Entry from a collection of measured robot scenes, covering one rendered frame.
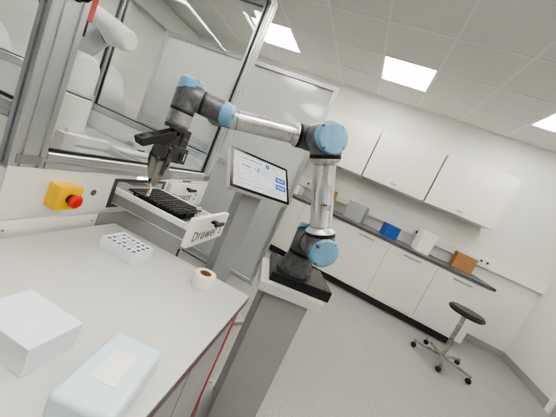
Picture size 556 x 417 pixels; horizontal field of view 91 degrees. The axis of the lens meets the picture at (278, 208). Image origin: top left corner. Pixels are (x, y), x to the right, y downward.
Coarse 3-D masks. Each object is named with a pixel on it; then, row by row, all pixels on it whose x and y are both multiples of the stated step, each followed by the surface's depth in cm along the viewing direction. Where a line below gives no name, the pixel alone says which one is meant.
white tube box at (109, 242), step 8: (120, 232) 89; (104, 240) 82; (112, 240) 83; (136, 240) 89; (104, 248) 82; (112, 248) 82; (120, 248) 81; (128, 248) 83; (136, 248) 84; (144, 248) 86; (152, 248) 88; (120, 256) 81; (128, 256) 81; (136, 256) 81; (144, 256) 85
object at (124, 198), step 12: (120, 192) 99; (132, 192) 110; (120, 204) 99; (132, 204) 97; (144, 204) 97; (192, 204) 120; (144, 216) 97; (156, 216) 96; (168, 216) 95; (168, 228) 95; (180, 228) 94
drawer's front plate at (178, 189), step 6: (168, 186) 127; (174, 186) 129; (180, 186) 134; (186, 186) 139; (192, 186) 145; (198, 186) 151; (168, 192) 128; (174, 192) 131; (180, 192) 137; (186, 192) 142; (198, 192) 154; (180, 198) 139; (192, 198) 150
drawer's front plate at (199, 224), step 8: (200, 216) 96; (208, 216) 101; (216, 216) 106; (224, 216) 115; (192, 224) 91; (200, 224) 96; (208, 224) 103; (224, 224) 119; (192, 232) 93; (200, 232) 99; (216, 232) 114; (184, 240) 92; (200, 240) 102
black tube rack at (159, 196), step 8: (136, 192) 102; (144, 192) 106; (152, 192) 110; (160, 192) 115; (144, 200) 106; (152, 200) 100; (160, 200) 104; (168, 200) 108; (176, 200) 114; (160, 208) 104; (168, 208) 99; (176, 208) 103; (184, 208) 107; (192, 208) 111; (176, 216) 104; (184, 216) 107; (192, 216) 112
